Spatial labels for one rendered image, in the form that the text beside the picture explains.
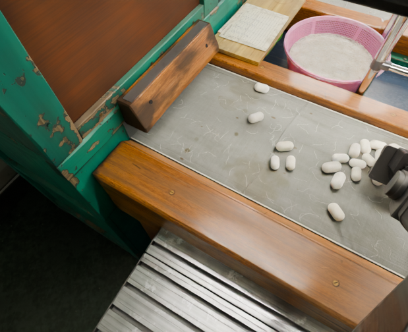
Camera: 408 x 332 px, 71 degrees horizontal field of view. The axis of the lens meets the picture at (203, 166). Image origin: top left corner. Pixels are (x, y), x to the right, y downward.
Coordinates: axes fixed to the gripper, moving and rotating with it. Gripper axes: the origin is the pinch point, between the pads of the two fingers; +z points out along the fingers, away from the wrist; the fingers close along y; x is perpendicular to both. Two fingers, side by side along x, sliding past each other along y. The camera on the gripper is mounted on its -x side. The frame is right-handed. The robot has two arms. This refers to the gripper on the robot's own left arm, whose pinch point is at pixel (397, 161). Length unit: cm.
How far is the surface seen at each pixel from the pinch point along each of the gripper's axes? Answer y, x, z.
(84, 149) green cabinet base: 52, 15, -28
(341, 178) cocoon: 8.4, 5.8, -7.2
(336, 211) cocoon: 7.1, 10.6, -12.5
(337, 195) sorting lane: 7.7, 9.1, -7.8
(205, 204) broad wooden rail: 28.3, 17.2, -21.2
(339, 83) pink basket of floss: 16.4, -10.2, 12.6
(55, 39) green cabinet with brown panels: 53, -3, -35
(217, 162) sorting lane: 31.6, 12.4, -11.7
